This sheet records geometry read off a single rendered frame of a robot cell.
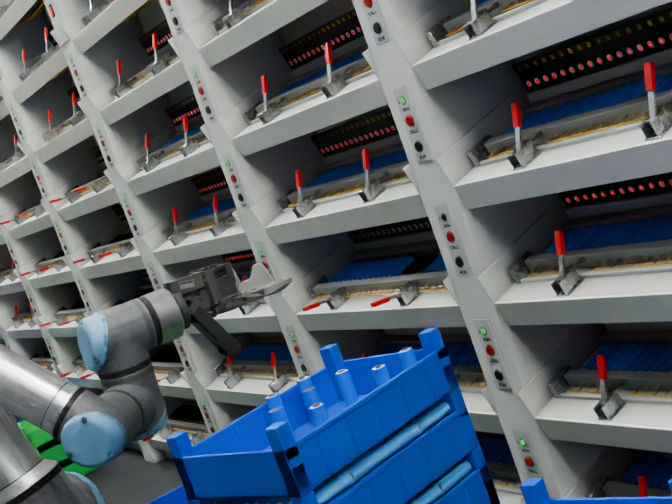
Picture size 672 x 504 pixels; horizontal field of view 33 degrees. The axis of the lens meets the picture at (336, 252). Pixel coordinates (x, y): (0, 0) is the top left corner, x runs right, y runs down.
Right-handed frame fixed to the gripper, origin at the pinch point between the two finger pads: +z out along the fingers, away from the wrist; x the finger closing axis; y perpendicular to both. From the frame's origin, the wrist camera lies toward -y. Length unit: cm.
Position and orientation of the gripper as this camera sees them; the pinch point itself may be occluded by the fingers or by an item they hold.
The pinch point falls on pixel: (276, 285)
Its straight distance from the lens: 203.5
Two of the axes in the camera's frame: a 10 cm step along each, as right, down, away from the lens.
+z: 8.2, -3.2, 4.8
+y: -3.1, -9.5, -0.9
